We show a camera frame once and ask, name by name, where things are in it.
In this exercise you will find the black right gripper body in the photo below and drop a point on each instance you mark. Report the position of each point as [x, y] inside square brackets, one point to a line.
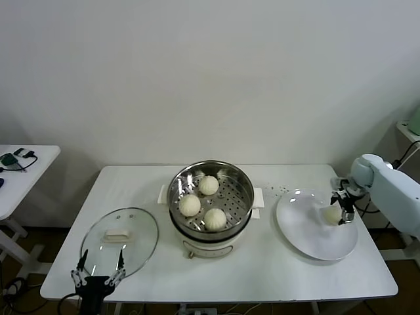
[347, 201]

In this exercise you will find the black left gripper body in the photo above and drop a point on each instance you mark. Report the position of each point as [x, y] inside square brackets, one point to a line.
[93, 288]

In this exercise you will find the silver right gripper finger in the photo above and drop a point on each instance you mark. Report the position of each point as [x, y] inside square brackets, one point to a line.
[334, 197]
[346, 217]

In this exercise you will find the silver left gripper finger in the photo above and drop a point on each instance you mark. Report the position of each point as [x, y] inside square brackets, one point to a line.
[80, 272]
[119, 270]

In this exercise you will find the white steamed baozi bun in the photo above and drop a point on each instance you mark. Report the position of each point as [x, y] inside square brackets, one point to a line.
[189, 205]
[331, 215]
[209, 184]
[215, 219]

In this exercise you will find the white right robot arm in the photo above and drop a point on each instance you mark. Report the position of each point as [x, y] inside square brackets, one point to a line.
[393, 190]

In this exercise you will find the stainless steel steamer basket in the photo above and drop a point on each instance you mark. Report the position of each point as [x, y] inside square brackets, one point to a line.
[236, 203]

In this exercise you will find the white round plate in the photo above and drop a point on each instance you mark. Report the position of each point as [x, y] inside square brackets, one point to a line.
[302, 229]

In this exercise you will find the dark crumb speckles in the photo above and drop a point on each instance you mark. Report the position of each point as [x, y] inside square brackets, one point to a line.
[274, 188]

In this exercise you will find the white power strip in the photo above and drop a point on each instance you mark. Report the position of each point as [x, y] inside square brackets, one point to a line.
[198, 310]

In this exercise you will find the pale green appliance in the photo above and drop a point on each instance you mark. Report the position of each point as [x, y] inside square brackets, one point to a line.
[416, 121]

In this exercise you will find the white side table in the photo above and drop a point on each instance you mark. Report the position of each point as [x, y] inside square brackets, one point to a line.
[39, 170]

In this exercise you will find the green small device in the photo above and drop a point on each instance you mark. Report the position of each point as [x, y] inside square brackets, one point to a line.
[8, 159]

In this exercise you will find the black and white adapter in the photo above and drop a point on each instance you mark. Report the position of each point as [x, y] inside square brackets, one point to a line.
[20, 152]

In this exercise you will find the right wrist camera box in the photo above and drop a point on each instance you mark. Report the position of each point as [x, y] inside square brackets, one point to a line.
[341, 182]

